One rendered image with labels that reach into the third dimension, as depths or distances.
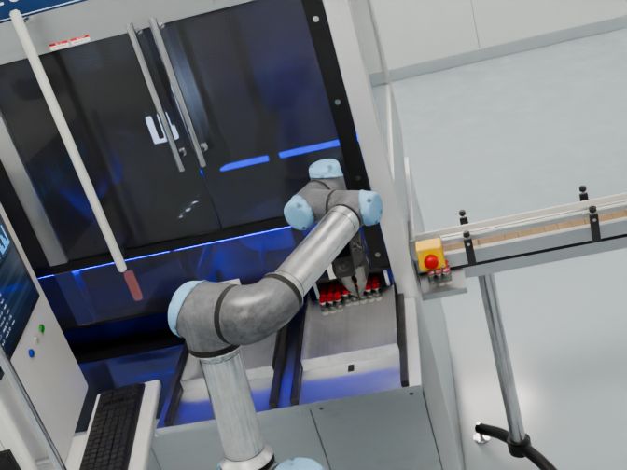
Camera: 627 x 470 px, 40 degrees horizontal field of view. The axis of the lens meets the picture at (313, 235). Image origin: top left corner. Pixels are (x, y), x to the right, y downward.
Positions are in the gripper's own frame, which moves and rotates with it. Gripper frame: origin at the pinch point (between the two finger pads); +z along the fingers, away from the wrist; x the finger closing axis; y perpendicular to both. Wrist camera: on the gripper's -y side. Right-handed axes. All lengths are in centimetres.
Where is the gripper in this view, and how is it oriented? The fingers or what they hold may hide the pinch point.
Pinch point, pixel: (357, 293)
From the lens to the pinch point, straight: 216.8
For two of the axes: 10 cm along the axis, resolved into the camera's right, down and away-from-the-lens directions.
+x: -9.6, 2.0, 1.8
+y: 0.6, -4.8, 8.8
